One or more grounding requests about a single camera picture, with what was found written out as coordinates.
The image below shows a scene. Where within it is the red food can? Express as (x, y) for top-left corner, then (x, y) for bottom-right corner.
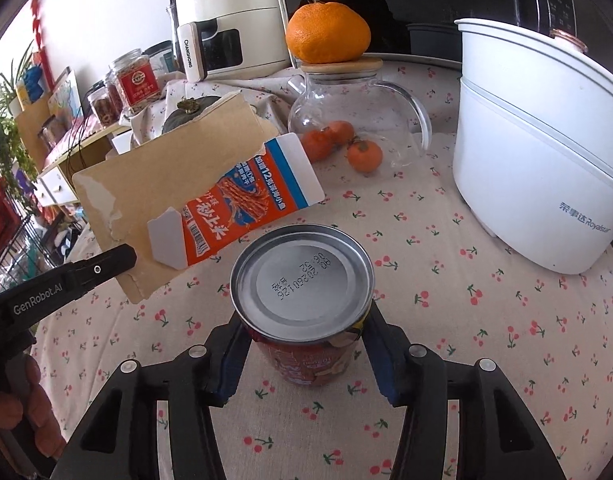
(230, 224), (376, 388)

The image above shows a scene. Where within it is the large orange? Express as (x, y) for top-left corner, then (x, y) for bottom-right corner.
(285, 1), (372, 65)

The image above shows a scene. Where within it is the glass jug with wooden lid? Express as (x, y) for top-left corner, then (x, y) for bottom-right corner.
(287, 56), (432, 170)

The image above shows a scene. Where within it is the white air fryer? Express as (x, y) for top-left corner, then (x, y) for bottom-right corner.
(174, 0), (292, 82)

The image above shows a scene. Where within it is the white electric cooking pot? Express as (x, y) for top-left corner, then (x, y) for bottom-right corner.
(453, 17), (613, 275)

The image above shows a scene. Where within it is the red wall ornament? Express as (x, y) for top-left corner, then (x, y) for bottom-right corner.
(30, 0), (50, 76)

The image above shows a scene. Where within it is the red label glass jar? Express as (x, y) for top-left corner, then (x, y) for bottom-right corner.
(109, 49), (162, 117)

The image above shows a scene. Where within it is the colourful picture frame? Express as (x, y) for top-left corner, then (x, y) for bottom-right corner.
(49, 70), (83, 122)

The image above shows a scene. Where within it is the dark green pumpkin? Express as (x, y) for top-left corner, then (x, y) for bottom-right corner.
(161, 96), (222, 136)

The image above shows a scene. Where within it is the beige wooden shelf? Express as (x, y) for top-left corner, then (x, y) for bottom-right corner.
(14, 105), (132, 208)

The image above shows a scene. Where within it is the glass jar of snacks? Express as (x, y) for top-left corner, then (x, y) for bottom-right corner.
(86, 82), (124, 128)

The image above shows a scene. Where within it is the small orange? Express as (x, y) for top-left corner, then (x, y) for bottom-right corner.
(327, 120), (356, 147)
(347, 139), (384, 173)
(302, 129), (335, 162)

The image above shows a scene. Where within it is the green potted plant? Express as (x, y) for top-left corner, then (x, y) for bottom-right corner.
(0, 45), (37, 181)

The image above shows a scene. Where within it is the black microwave oven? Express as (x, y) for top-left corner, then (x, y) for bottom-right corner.
(274, 0), (577, 58)

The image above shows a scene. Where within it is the cherry print tablecloth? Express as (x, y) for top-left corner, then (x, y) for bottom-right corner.
(31, 55), (613, 480)

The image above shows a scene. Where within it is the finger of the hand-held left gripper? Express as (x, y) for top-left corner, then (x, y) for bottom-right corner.
(64, 243), (137, 302)

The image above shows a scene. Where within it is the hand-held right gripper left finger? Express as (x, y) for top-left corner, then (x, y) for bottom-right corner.
(51, 312), (252, 480)

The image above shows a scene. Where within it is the torn cardboard box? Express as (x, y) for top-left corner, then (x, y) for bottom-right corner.
(71, 91), (326, 305)

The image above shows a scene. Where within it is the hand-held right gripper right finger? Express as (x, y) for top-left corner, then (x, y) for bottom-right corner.
(361, 302), (567, 480)

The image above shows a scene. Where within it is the person's left hand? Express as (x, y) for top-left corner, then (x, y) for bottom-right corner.
(0, 355), (68, 461)

